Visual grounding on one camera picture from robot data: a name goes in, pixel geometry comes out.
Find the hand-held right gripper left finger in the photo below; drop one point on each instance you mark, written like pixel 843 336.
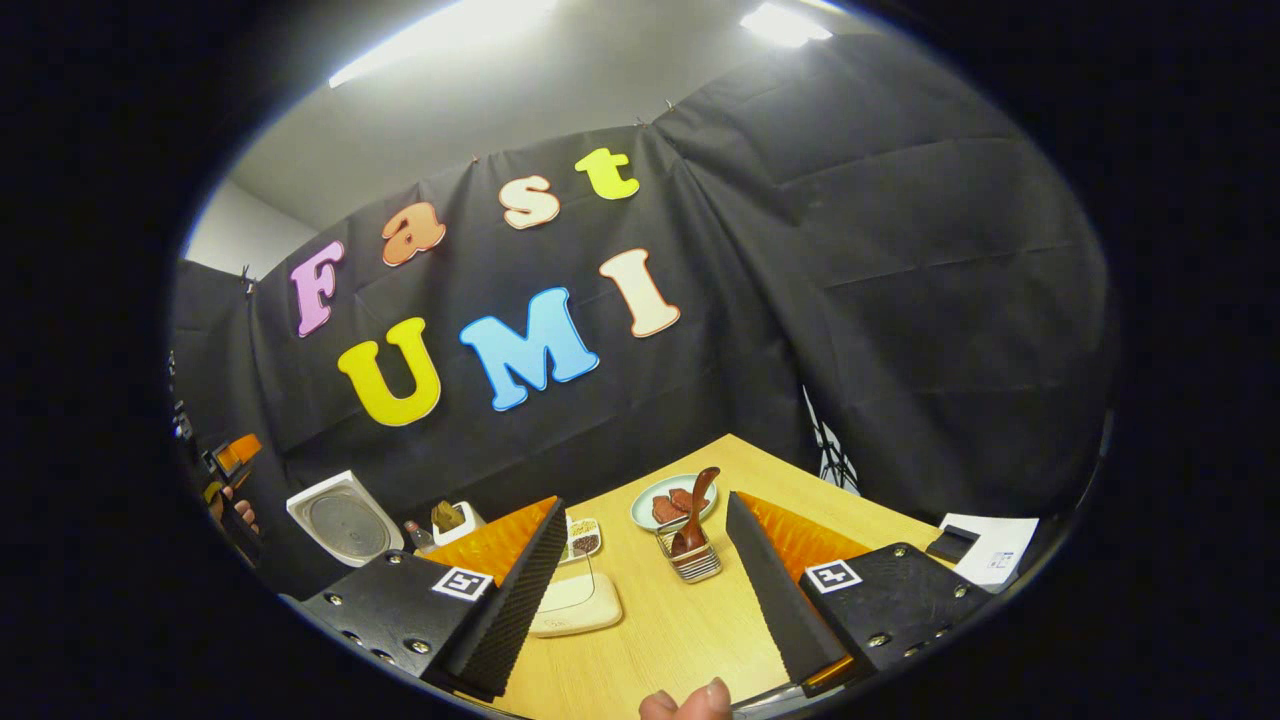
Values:
pixel 515 600

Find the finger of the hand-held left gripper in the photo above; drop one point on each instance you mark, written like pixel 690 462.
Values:
pixel 240 452

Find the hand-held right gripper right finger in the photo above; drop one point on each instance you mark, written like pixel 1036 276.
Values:
pixel 775 590

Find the white rice cooker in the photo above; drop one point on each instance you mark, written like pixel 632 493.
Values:
pixel 345 525

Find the brown wooden spoon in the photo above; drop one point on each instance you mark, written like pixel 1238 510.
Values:
pixel 697 510

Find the white toaster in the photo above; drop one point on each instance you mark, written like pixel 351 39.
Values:
pixel 470 522

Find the white divided grain dish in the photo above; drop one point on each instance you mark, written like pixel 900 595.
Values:
pixel 585 540

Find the brown bread slice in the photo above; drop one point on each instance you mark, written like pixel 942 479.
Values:
pixel 455 512
pixel 441 518

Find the red label water bottle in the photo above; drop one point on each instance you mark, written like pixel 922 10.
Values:
pixel 420 540

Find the black tripod stand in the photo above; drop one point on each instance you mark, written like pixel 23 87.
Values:
pixel 835 460

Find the pale green plate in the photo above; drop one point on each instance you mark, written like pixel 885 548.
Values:
pixel 645 500

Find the small black flat object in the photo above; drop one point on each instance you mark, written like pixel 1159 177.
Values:
pixel 955 543

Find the white paper sheet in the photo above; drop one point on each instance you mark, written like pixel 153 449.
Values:
pixel 1005 555

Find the black backdrop cloth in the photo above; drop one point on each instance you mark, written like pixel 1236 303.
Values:
pixel 800 250

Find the long ceiling light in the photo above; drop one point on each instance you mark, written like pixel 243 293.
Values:
pixel 785 25

